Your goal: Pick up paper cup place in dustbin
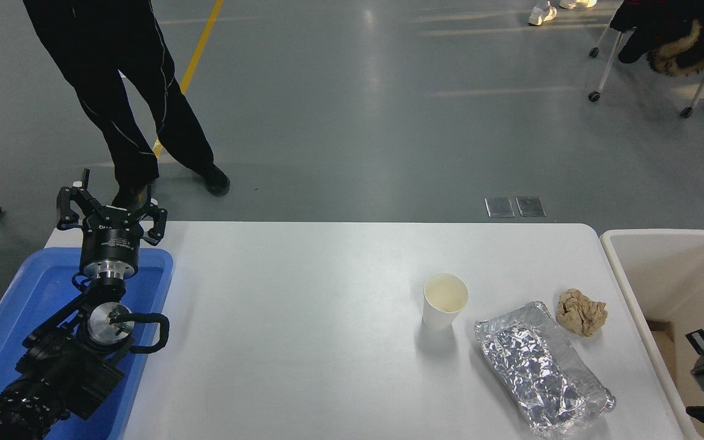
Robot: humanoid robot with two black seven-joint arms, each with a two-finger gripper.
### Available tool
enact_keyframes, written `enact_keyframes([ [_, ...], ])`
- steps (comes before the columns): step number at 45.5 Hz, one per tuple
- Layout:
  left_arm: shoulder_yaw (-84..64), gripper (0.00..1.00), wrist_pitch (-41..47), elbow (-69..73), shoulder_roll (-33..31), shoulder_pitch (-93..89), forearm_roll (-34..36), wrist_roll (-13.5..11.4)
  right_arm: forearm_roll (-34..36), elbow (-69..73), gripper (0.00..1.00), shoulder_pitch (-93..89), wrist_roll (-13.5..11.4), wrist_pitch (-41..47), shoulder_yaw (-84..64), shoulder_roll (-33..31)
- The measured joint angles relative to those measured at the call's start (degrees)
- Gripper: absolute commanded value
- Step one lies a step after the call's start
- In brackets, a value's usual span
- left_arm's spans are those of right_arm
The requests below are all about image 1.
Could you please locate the white paper cup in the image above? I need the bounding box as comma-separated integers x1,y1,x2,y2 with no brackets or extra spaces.
422,273,469,332

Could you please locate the crumpled tan paper ball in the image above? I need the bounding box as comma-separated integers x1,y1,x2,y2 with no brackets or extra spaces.
556,288,608,337

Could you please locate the person with white shoes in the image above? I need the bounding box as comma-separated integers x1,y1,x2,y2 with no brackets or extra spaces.
528,0,598,26

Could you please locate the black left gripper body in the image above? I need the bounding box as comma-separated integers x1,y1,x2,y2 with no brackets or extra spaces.
80,207,143,268

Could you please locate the standing person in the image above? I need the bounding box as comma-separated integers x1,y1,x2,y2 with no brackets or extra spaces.
22,0,231,210

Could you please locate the crumpled foil tray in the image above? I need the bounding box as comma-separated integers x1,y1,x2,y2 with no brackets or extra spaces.
474,301,616,439

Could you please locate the black coat with fur trim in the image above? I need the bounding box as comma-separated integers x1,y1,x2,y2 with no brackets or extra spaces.
610,0,704,78

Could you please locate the wheeled metal chair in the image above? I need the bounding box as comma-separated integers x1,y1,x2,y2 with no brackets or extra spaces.
588,18,704,119

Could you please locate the blue plastic tray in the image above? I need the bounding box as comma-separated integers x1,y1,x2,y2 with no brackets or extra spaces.
0,247,174,440

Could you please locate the large pale bin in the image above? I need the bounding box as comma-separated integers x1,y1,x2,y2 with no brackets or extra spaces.
599,229,704,440

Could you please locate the metal floor outlet plate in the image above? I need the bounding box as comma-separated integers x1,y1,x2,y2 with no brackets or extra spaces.
516,196,546,218
485,197,515,218

